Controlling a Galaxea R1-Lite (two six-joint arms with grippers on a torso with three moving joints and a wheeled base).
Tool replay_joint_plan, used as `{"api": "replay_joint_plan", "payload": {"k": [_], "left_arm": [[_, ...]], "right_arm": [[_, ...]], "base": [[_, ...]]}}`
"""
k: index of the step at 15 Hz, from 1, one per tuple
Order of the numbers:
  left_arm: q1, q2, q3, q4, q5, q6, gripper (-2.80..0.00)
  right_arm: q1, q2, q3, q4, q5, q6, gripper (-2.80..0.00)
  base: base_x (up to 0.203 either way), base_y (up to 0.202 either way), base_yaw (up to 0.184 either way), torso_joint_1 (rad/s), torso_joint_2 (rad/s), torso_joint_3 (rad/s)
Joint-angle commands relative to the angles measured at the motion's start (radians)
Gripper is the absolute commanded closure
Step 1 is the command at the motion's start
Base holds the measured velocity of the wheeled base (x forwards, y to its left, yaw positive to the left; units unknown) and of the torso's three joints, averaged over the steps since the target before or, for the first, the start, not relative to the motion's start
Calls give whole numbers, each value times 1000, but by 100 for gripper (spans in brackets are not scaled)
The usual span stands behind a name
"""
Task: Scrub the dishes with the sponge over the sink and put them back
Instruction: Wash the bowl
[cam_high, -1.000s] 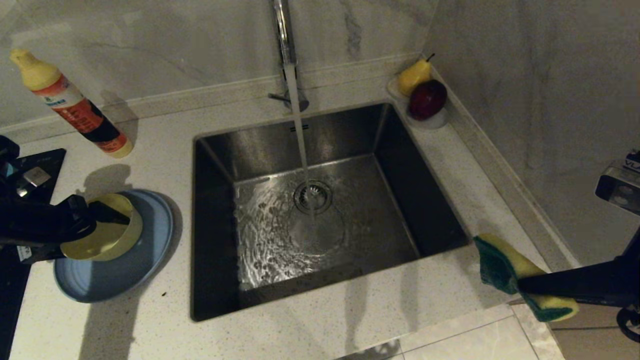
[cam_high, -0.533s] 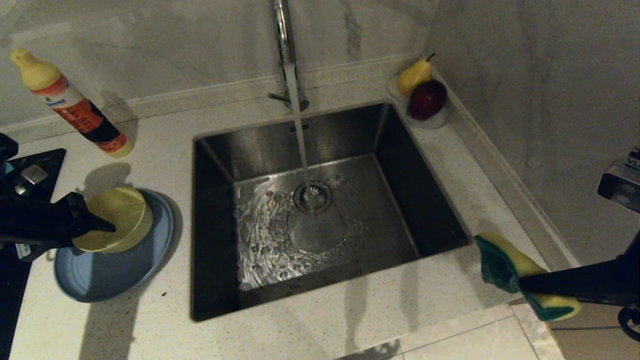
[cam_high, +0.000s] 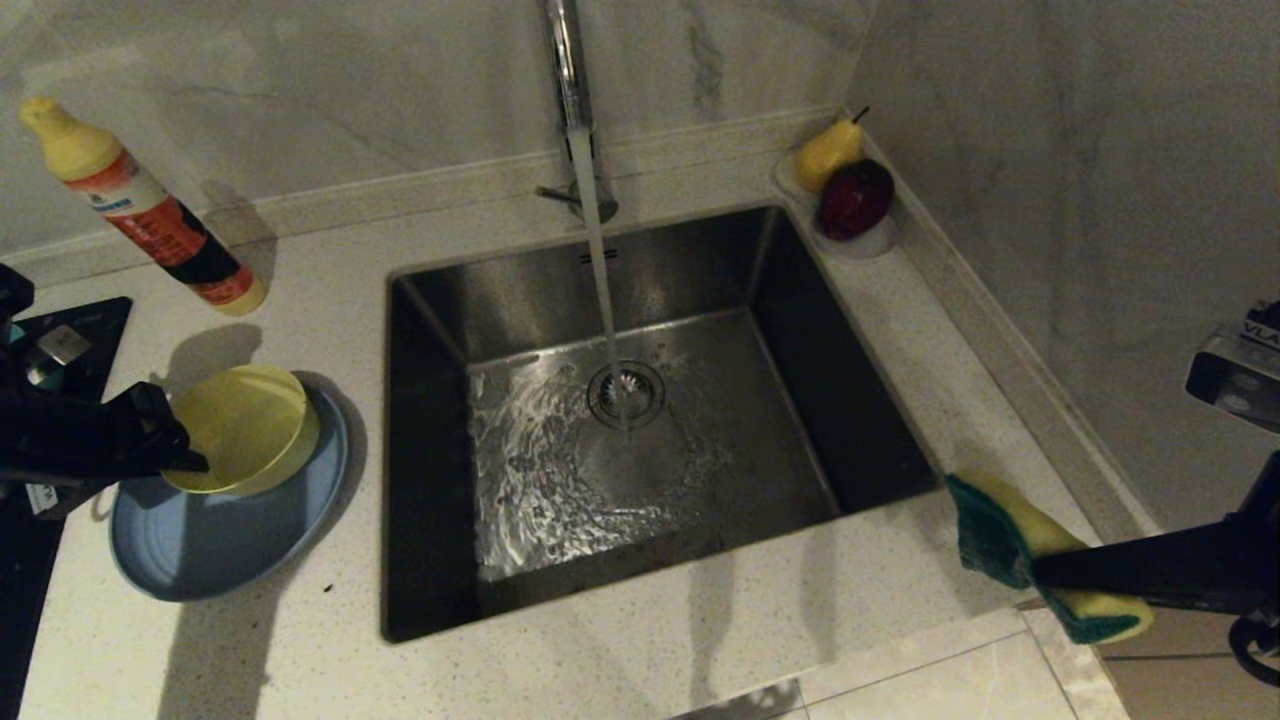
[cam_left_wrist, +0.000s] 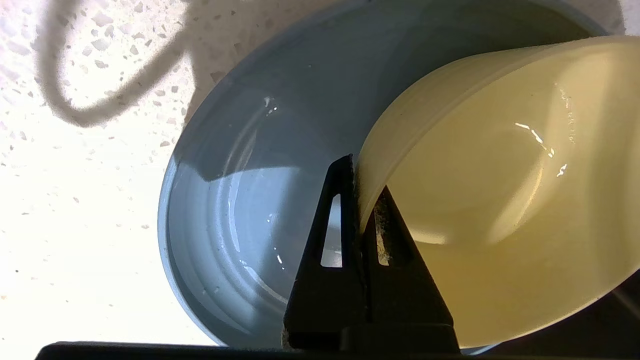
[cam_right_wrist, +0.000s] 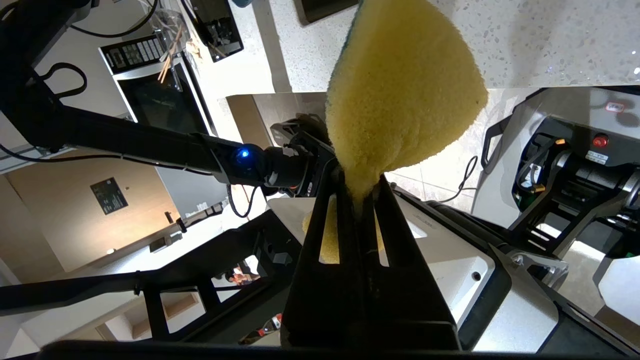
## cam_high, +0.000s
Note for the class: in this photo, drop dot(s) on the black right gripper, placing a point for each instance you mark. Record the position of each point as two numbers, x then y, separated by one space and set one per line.
1265 490

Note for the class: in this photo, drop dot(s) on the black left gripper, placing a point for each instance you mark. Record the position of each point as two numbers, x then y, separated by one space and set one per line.
60 440

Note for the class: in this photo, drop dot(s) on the yellow plastic bowl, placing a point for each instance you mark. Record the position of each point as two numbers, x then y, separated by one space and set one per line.
250 425

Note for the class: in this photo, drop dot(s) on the yellow green sponge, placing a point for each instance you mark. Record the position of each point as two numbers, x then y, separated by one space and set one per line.
990 540

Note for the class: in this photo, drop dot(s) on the orange dish soap bottle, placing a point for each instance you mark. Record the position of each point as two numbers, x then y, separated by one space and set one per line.
170 230

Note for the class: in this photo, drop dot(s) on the chrome faucet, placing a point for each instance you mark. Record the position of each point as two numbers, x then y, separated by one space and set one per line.
570 70

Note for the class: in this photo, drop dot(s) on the stainless steel sink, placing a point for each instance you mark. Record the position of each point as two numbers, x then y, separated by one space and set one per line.
800 400

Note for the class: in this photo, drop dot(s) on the metal sink drain strainer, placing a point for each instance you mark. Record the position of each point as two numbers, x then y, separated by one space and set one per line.
640 395

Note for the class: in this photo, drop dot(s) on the black induction cooktop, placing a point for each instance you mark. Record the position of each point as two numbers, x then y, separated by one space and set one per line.
100 320

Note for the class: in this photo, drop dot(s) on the blue round plate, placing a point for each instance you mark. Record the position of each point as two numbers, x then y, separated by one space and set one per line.
230 550

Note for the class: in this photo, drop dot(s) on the small white fruit dish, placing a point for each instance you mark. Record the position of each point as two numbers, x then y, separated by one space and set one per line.
865 250

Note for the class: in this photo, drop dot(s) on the clear tap water stream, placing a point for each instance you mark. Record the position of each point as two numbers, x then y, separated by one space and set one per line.
602 270

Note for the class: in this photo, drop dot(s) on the dark red apple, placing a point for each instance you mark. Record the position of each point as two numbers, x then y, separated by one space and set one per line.
855 198

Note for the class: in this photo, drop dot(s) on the yellow pear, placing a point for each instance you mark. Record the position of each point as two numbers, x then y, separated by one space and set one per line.
826 154

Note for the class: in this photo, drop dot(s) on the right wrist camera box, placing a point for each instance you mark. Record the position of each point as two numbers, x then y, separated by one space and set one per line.
1240 375

